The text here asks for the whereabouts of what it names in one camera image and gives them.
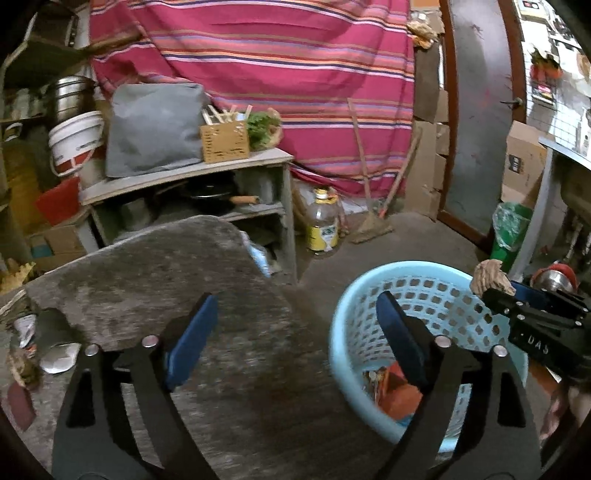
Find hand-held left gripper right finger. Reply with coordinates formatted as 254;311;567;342
369;291;543;480

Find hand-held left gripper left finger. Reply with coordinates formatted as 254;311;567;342
51;293;220;480

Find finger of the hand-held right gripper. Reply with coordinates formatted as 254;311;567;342
481;287;587;328
510;281;581;309

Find brown paper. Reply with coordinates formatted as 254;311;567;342
8;348;40;388
470;259;515;296

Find light blue plastic basket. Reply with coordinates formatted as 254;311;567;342
329;261;529;455

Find red snack packet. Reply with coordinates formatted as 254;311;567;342
376;361;423;421

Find person's right hand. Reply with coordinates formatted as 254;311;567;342
540;382;587;440

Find stacked steel bowls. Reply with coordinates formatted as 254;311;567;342
530;264;578;294

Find green bin with bag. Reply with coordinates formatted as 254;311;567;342
489;202;534;273

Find grey metal counter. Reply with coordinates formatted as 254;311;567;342
512;136;591;282

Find straw broom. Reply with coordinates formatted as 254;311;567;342
346;98;395;245

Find printed brown cardboard box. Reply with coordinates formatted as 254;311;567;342
501;121;548;208

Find cooking oil bottle yellow cap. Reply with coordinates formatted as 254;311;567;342
305;187;345;252

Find low wooden cabinet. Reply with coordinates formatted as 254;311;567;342
79;148;298;284

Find stack of flattened cardboard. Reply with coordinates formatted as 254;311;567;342
406;88;451;220

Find egg carton tray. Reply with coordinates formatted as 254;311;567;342
0;261;38;295

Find grey fabric cushion bag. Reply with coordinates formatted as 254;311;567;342
105;83;212;178

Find green leafy vegetable bunch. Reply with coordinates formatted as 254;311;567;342
247;108;282;151

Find bundle of wooden utensils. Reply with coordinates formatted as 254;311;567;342
203;104;254;127

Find white plastic bucket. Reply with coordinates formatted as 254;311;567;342
47;111;106;178

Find large steel stockpot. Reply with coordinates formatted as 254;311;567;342
48;76;98;123

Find red striped cloth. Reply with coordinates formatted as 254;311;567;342
88;0;416;199

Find hanging tan dried bundle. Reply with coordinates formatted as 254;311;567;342
406;18;439;49

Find wooden pole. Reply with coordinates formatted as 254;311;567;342
83;34;144;55

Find narrow wooden shelf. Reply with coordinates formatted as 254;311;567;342
0;0;90;139

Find black pan wooden handle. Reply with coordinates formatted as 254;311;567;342
187;185;259;215

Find grey door brown frame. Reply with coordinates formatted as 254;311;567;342
438;0;527;247

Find wire wall rack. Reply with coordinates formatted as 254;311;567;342
512;0;591;158

